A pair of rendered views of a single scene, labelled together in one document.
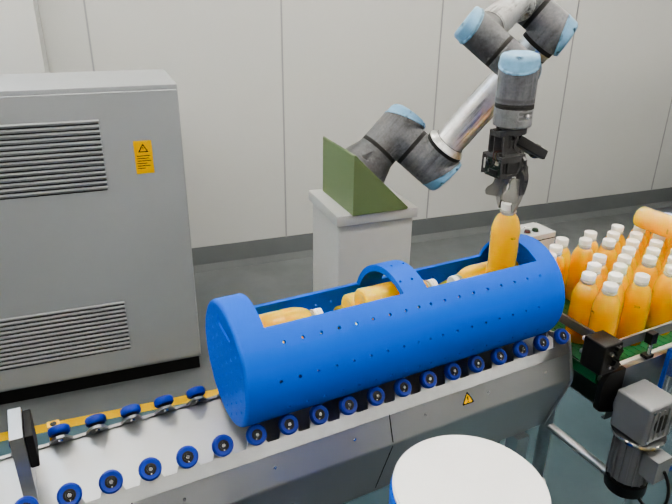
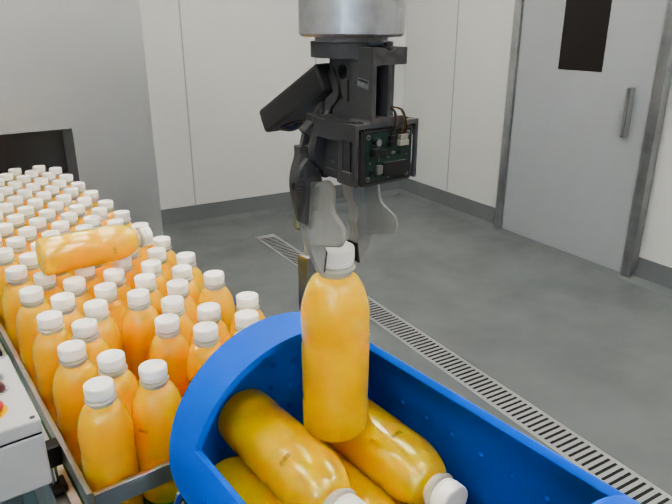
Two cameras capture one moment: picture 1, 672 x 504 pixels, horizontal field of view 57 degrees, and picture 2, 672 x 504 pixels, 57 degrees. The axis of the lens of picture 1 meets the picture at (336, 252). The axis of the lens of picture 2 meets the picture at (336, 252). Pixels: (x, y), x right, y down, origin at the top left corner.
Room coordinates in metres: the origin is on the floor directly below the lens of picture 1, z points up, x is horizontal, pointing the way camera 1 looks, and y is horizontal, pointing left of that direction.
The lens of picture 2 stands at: (1.56, 0.13, 1.56)
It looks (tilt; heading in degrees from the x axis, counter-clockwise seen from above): 20 degrees down; 261
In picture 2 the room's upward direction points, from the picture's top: straight up
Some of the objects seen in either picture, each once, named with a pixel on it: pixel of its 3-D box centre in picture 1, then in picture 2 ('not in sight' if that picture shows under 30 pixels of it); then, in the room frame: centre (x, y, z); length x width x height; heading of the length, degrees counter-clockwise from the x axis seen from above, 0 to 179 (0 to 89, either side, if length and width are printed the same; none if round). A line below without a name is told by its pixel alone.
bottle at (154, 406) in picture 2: not in sight; (160, 434); (1.70, -0.65, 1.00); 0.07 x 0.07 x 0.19
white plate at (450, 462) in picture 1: (469, 488); not in sight; (0.84, -0.25, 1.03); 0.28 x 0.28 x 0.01
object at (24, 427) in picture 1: (27, 453); not in sight; (0.94, 0.60, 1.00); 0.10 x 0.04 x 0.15; 28
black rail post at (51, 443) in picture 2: not in sight; (54, 465); (1.86, -0.67, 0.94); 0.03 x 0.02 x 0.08; 118
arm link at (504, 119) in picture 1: (513, 118); (354, 14); (1.46, -0.42, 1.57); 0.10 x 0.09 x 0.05; 28
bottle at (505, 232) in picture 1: (503, 244); (335, 346); (1.47, -0.44, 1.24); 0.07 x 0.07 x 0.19
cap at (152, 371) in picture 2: not in sight; (153, 374); (1.70, -0.65, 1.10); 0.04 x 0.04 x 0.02
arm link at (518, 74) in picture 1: (517, 79); not in sight; (1.46, -0.41, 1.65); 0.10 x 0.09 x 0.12; 161
